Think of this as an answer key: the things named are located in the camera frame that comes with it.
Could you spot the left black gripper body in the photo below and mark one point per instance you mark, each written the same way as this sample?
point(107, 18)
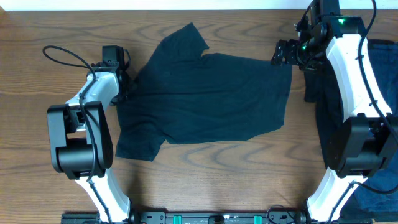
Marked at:
point(129, 86)

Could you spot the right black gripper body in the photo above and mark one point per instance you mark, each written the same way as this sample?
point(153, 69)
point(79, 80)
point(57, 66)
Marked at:
point(305, 55)

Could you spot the dark teal t-shirt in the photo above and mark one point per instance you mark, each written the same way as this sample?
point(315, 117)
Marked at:
point(185, 95)

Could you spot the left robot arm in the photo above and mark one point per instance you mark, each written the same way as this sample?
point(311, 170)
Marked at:
point(82, 149)

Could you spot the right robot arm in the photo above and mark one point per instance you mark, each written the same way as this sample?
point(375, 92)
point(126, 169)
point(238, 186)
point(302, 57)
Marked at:
point(367, 138)

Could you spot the black garment in pile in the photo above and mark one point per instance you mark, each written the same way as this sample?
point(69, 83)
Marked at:
point(322, 89)

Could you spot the blue garment in pile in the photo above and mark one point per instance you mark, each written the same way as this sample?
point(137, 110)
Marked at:
point(382, 186)

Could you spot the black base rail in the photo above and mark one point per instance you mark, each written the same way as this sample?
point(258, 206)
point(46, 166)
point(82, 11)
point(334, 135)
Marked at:
point(274, 214)

